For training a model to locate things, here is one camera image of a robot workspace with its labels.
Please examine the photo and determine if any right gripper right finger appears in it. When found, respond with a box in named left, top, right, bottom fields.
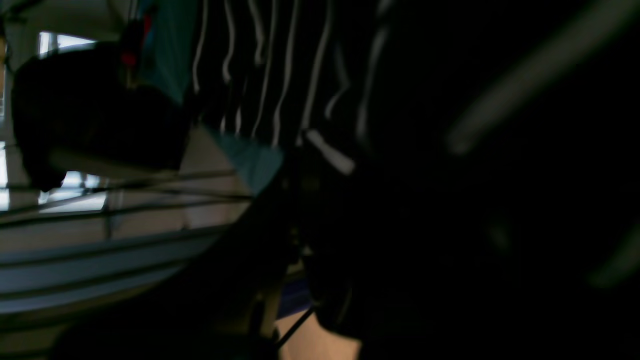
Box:
left=300, top=150, right=639, bottom=360

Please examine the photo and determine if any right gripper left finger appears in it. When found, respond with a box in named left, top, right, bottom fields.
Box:
left=50, top=150, right=306, bottom=360

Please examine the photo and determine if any navy white striped t-shirt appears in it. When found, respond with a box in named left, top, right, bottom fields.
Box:
left=185, top=0, right=640, bottom=360

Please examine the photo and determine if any red black table clamp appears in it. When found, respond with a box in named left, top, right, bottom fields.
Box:
left=119, top=14, right=154, bottom=69

